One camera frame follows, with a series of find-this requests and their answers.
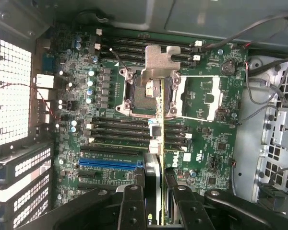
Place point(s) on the silver coin battery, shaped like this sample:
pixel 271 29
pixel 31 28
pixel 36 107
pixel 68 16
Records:
pixel 228 67

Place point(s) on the blue expansion slot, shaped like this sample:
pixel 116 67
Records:
pixel 105 164

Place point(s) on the open black PC case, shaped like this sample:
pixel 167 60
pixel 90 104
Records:
pixel 194 16

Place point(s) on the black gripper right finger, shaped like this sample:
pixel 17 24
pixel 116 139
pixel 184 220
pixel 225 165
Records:
pixel 192 210

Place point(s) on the silver perforated drive cage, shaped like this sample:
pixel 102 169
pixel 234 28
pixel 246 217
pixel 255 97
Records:
pixel 254 134

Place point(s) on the thin socket locking lever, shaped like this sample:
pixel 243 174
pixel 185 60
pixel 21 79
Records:
pixel 111 50

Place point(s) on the long black expansion slot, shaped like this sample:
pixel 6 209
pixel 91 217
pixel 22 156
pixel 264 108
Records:
pixel 110 150

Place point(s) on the CPU socket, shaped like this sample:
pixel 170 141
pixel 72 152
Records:
pixel 136 95

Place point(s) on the short black expansion slot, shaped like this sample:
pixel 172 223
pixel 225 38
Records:
pixel 86 175

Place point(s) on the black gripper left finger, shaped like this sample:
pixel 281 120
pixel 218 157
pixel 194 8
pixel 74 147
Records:
pixel 132 208

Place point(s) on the black RAM slot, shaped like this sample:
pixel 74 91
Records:
pixel 134 59
pixel 120 119
pixel 124 51
pixel 124 37
pixel 120 134
pixel 124 44
pixel 120 127

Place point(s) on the green Dell motherboard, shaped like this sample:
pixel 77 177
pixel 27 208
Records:
pixel 206 143

